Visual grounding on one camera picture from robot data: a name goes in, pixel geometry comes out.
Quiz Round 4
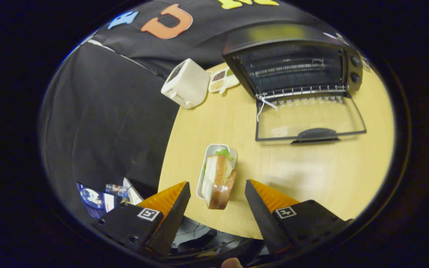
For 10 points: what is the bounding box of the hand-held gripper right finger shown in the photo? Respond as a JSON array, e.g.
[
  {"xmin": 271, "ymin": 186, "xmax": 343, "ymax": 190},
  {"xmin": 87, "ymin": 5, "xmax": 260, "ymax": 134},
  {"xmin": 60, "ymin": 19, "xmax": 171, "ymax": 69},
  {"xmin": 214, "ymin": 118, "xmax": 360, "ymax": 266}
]
[{"xmin": 244, "ymin": 179, "xmax": 353, "ymax": 256}]

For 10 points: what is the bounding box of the divided dish of grains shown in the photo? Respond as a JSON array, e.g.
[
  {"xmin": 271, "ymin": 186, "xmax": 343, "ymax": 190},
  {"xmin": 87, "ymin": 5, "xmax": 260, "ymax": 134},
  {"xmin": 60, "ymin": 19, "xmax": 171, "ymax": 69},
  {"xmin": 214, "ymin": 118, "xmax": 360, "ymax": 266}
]
[{"xmin": 208, "ymin": 67, "xmax": 240, "ymax": 94}]

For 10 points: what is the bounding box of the black toaster oven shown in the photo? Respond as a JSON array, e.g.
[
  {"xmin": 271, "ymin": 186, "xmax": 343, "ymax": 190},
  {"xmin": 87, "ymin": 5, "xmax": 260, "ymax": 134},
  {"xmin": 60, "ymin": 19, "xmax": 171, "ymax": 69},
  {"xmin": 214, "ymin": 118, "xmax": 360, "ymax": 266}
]
[{"xmin": 222, "ymin": 24, "xmax": 368, "ymax": 145}]

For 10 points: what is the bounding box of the clear plastic bottle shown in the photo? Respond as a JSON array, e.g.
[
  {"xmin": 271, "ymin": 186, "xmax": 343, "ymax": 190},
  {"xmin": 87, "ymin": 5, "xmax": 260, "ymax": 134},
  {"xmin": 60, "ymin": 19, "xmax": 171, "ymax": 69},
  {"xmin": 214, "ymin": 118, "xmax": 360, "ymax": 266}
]
[{"xmin": 105, "ymin": 184, "xmax": 129, "ymax": 197}]

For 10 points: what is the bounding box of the white rectangular tray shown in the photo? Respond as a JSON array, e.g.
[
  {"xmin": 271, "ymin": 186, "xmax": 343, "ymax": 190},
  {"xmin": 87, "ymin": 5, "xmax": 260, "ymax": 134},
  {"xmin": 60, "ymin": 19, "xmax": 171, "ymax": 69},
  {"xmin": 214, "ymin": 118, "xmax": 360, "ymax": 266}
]
[{"xmin": 196, "ymin": 144, "xmax": 238, "ymax": 200}]

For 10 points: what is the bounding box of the white string tie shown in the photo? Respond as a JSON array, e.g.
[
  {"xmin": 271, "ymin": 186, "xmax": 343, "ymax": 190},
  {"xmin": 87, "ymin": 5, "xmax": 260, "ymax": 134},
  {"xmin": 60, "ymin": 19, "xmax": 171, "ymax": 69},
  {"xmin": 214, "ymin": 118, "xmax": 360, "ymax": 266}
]
[{"xmin": 257, "ymin": 96, "xmax": 278, "ymax": 122}]

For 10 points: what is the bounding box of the white pop-up toaster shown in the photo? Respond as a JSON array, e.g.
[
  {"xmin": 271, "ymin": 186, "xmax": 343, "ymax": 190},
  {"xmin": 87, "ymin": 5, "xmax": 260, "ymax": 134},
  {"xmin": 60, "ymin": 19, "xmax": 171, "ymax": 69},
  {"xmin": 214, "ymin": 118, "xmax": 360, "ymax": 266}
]
[{"xmin": 161, "ymin": 58, "xmax": 211, "ymax": 109}]

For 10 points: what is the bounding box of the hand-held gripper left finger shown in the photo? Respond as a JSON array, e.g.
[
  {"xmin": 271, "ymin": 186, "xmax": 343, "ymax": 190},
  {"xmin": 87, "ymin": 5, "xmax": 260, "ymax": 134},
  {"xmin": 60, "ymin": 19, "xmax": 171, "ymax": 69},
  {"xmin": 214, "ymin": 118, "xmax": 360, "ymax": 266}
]
[{"xmin": 92, "ymin": 181, "xmax": 191, "ymax": 257}]

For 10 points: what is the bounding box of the white paper sheet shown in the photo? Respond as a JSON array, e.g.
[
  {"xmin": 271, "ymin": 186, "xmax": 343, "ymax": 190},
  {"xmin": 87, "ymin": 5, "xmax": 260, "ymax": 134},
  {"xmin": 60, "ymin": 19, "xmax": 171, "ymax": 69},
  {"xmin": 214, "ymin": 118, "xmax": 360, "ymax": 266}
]
[{"xmin": 123, "ymin": 178, "xmax": 144, "ymax": 205}]

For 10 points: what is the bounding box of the blue printed box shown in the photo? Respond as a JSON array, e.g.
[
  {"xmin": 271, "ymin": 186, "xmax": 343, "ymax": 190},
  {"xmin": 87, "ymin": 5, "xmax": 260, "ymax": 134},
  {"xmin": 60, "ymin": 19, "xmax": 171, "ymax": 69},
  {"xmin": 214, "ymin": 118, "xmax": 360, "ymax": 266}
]
[{"xmin": 77, "ymin": 182, "xmax": 117, "ymax": 219}]

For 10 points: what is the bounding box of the sandwich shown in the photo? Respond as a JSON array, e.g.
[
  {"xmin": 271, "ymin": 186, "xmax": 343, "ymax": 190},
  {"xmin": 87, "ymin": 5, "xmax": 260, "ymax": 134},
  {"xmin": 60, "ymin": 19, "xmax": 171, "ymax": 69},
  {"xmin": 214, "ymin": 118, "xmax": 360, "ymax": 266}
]
[{"xmin": 201, "ymin": 149, "xmax": 237, "ymax": 210}]

